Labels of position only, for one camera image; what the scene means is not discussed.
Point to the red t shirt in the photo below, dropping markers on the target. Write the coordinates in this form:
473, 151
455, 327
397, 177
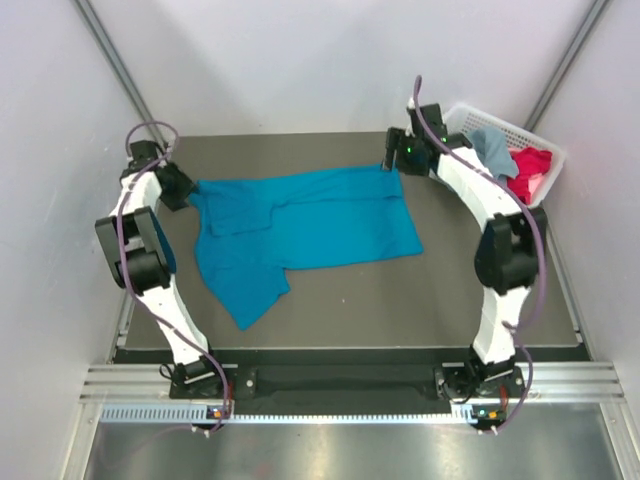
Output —
529, 161

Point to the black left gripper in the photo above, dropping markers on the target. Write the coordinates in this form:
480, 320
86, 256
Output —
187, 186

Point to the right corner aluminium post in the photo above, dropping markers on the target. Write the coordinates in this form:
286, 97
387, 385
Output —
586, 27

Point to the pink garment in basket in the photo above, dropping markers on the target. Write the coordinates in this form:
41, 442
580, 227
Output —
533, 185

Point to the corner aluminium post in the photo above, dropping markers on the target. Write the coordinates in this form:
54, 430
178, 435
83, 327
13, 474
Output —
586, 27
99, 33

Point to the grey-blue t shirt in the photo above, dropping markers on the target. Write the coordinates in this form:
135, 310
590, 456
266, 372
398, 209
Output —
490, 145

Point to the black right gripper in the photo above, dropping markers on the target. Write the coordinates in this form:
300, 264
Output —
395, 141

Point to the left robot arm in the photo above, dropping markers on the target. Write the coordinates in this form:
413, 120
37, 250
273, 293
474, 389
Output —
142, 262

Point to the bright blue t shirt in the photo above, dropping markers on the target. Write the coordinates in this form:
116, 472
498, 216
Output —
252, 231

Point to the left corner aluminium post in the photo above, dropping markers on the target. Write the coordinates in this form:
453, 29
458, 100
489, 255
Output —
99, 33

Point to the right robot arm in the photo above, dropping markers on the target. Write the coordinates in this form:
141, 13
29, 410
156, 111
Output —
508, 259

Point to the aluminium frame rail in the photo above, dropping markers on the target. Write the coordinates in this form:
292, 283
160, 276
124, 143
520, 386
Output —
553, 382

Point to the white plastic laundry basket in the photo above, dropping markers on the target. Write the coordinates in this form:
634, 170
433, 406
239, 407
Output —
463, 118

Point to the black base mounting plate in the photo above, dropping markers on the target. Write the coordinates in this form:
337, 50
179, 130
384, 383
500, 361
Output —
352, 381

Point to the grey slotted cable duct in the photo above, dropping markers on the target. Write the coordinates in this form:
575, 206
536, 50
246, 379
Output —
207, 414

